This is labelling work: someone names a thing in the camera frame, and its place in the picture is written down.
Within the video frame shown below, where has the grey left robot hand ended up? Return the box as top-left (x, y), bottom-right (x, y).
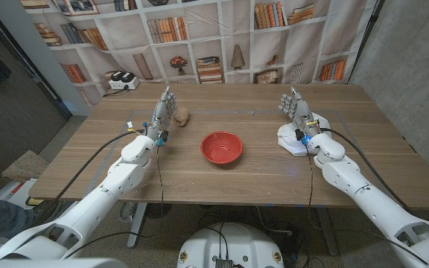
top-left (144, 86), bottom-right (178, 144)

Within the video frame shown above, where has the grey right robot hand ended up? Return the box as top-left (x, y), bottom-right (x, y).
top-left (278, 86), bottom-right (322, 142)

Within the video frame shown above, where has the white tissue cloth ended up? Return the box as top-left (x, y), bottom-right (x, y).
top-left (276, 112), bottom-right (333, 157)

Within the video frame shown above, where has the red bowl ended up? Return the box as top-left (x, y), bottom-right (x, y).
top-left (200, 130), bottom-right (244, 165)

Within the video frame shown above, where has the brown crumpled lump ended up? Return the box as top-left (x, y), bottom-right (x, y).
top-left (172, 106), bottom-right (190, 128)

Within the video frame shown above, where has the printed bookshelf backdrop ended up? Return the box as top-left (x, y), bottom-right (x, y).
top-left (19, 0), bottom-right (381, 107)

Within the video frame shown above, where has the black backdrop stand pole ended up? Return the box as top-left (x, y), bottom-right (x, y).
top-left (348, 0), bottom-right (385, 85)

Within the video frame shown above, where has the grey table leg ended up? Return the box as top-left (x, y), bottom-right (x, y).
top-left (127, 202), bottom-right (148, 249)
top-left (315, 207), bottom-right (340, 257)

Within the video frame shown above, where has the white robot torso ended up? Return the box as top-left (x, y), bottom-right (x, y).
top-left (177, 222), bottom-right (285, 268)

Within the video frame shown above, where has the yellow and black object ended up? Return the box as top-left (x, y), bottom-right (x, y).
top-left (25, 196), bottom-right (46, 207)

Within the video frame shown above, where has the white box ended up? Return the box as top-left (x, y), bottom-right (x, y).
top-left (0, 178), bottom-right (39, 209)

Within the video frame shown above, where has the black power strip cord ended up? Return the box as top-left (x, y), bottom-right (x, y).
top-left (102, 86), bottom-right (130, 98)

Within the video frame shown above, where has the thin dark right arm cable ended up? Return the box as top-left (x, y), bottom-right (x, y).
top-left (306, 144), bottom-right (429, 266)

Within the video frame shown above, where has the thin dark arm cable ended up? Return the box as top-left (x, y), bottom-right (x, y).
top-left (63, 144), bottom-right (165, 260)
top-left (306, 144), bottom-right (429, 266)

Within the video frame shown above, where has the thin dark left arm cable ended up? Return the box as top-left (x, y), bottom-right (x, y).
top-left (63, 144), bottom-right (165, 260)

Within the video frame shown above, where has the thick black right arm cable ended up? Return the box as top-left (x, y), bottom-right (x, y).
top-left (319, 127), bottom-right (409, 210)

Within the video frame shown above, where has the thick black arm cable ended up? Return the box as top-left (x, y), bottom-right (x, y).
top-left (319, 127), bottom-right (409, 210)
top-left (31, 128), bottom-right (147, 224)

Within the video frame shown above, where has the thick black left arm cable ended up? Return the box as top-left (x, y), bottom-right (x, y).
top-left (31, 128), bottom-right (147, 224)

